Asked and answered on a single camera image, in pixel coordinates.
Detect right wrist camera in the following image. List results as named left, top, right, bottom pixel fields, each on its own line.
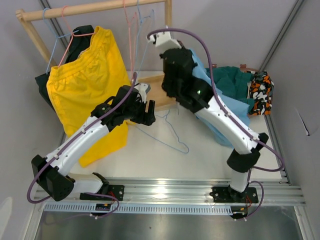
left=147, top=31, right=182, bottom=53

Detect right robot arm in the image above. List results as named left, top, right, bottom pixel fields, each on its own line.
left=159, top=48, right=269, bottom=202

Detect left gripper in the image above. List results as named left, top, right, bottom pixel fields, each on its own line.
left=124, top=97, right=155, bottom=126

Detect light blue shorts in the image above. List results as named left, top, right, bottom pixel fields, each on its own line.
left=189, top=49, right=254, bottom=148

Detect yellow shorts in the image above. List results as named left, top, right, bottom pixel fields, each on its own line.
left=45, top=26, right=137, bottom=168

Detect aluminium mounting rail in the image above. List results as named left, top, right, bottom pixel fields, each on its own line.
left=33, top=176, right=307, bottom=208

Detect camouflage patterned shorts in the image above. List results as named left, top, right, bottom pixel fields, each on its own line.
left=248, top=71, right=275, bottom=116

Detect slotted cable duct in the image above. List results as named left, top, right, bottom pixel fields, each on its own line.
left=44, top=202, right=233, bottom=216

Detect black shorts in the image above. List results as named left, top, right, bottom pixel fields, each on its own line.
left=35, top=25, right=94, bottom=111

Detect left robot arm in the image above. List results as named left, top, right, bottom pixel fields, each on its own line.
left=31, top=83, right=156, bottom=202

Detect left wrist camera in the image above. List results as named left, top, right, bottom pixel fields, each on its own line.
left=134, top=83, right=151, bottom=103

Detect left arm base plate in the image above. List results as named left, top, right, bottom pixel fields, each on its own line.
left=79, top=184, right=125, bottom=201

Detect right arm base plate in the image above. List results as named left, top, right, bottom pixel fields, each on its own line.
left=209, top=186, right=259, bottom=204

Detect pink translucent plastic basin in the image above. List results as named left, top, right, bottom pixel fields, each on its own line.
left=211, top=64, right=260, bottom=77

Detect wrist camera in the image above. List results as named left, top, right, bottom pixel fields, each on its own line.
left=147, top=31, right=182, bottom=53
left=134, top=83, right=151, bottom=103

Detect pink hanger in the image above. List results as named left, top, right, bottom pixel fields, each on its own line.
left=57, top=5, right=97, bottom=68
left=122, top=0, right=139, bottom=74

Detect dark green shorts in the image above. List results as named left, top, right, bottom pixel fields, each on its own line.
left=211, top=70, right=254, bottom=115

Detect wooden clothes rack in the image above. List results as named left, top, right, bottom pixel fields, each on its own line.
left=15, top=0, right=173, bottom=110

